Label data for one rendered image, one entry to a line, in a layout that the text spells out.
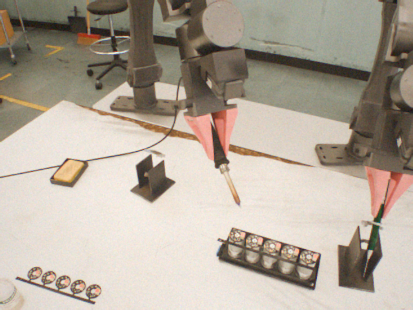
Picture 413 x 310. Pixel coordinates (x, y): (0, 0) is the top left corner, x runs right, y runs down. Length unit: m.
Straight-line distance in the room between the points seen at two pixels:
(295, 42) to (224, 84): 2.75
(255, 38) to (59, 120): 2.50
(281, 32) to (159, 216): 2.67
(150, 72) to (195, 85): 0.41
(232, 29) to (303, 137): 0.49
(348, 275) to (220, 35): 0.41
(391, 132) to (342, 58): 2.67
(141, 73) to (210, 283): 0.54
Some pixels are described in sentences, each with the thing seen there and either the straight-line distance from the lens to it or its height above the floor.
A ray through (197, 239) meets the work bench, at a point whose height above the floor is 0.75.
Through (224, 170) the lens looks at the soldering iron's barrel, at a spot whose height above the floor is 0.90.
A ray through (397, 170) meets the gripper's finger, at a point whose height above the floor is 0.95.
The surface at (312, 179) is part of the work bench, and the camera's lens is 0.74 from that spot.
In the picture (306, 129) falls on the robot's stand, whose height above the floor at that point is 0.75.
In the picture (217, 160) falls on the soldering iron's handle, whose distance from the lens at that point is 0.50.
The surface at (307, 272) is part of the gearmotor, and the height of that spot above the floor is 0.79.
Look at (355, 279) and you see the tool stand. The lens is 0.59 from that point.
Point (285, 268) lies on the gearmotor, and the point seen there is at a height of 0.78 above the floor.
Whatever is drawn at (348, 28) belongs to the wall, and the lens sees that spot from 3.06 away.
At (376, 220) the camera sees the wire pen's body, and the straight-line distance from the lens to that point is 0.53.
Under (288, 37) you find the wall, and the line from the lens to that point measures 3.15.
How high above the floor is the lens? 1.23
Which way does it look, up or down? 38 degrees down
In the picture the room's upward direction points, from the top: straight up
